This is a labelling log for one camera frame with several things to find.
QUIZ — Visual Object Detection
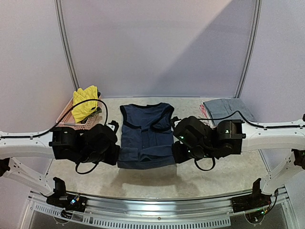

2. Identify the grey blue button shirt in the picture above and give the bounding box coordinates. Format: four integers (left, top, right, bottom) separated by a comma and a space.
202, 98, 256, 127

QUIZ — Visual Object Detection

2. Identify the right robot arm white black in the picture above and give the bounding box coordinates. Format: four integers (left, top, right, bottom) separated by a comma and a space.
171, 116, 305, 208

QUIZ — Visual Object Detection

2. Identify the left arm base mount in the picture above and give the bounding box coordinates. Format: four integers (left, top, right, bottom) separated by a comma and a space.
46, 177, 88, 212

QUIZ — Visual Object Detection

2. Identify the aluminium front rail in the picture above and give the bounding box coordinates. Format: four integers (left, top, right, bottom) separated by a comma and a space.
21, 187, 298, 229

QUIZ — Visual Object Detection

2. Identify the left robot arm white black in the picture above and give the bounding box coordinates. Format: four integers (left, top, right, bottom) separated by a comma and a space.
0, 122, 120, 207

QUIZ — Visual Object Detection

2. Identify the pink folded garment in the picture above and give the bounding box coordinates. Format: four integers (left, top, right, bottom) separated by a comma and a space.
200, 104, 215, 128

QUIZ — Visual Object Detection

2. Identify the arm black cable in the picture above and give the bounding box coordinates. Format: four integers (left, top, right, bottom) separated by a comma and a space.
194, 110, 305, 171
0, 99, 109, 174

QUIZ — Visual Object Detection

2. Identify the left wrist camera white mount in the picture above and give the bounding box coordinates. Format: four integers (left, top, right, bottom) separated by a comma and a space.
107, 120, 119, 134

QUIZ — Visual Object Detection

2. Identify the navy blue garment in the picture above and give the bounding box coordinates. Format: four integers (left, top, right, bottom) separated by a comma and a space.
117, 103, 175, 170

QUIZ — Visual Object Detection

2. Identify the right aluminium corner post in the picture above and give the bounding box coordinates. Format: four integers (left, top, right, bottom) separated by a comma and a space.
234, 0, 262, 98

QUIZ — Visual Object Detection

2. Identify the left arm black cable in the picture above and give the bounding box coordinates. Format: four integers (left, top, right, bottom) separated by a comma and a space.
0, 99, 109, 174

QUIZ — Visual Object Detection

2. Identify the left aluminium corner post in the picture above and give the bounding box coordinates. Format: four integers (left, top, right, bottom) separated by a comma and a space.
54, 0, 79, 91

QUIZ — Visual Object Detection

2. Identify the pink plastic laundry basket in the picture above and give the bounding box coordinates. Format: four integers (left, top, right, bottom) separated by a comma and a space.
56, 97, 102, 130

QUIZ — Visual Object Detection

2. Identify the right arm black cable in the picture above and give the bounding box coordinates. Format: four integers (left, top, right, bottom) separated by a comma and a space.
194, 110, 305, 171

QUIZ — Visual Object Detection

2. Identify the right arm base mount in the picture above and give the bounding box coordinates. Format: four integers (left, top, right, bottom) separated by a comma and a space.
231, 178, 278, 215

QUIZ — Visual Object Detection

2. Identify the yellow garment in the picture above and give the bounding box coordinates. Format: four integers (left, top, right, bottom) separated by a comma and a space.
71, 85, 98, 123

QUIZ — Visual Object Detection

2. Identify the aluminium corner post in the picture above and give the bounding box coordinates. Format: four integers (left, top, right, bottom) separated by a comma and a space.
54, 0, 79, 91
234, 0, 262, 98

